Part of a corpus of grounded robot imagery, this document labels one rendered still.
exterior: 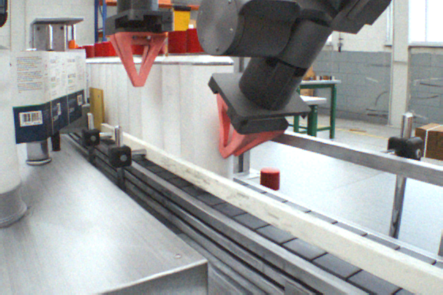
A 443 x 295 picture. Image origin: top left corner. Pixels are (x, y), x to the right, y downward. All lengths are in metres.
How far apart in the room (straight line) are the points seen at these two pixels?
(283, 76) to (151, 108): 0.30
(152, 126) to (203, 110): 0.18
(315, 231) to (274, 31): 0.16
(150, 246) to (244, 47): 0.19
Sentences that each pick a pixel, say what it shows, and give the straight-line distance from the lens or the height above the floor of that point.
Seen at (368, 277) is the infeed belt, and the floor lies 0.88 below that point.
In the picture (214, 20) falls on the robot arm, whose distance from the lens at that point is 0.32.
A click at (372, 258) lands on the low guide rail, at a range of 0.29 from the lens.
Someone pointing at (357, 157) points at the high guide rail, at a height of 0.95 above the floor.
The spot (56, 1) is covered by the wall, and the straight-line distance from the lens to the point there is 8.26.
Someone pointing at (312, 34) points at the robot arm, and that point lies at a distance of 0.35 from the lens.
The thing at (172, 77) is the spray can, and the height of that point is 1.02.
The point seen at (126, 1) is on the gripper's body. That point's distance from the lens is 0.53.
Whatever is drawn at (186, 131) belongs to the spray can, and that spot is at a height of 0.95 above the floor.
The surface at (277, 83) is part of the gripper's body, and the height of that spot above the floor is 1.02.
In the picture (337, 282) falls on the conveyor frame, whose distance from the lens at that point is 0.32.
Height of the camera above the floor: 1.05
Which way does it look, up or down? 11 degrees down
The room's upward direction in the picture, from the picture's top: straight up
